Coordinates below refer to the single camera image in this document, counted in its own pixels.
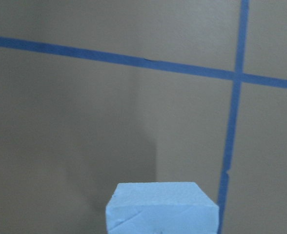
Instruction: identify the brown paper table cover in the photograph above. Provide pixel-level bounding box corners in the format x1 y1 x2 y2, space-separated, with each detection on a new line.
0 0 287 234

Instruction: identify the light blue foam block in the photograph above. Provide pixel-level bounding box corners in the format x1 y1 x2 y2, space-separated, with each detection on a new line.
105 182 219 234

